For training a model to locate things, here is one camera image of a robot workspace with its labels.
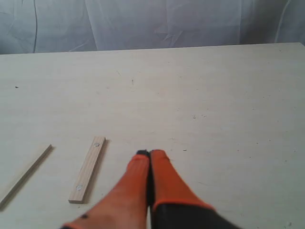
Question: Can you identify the vertical wooden stick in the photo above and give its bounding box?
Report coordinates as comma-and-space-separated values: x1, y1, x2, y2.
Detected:
0, 144, 53, 211

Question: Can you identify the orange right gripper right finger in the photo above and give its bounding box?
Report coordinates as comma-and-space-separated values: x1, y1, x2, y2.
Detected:
151, 150, 239, 229

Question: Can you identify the horizontal wooden stick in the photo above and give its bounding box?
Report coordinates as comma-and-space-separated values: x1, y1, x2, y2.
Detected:
68, 136, 106, 204

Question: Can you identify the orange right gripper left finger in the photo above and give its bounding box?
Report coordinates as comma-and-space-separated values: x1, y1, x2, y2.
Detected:
62, 150, 150, 229

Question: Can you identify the white backdrop curtain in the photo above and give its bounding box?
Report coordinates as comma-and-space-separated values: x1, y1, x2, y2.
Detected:
0, 0, 305, 54

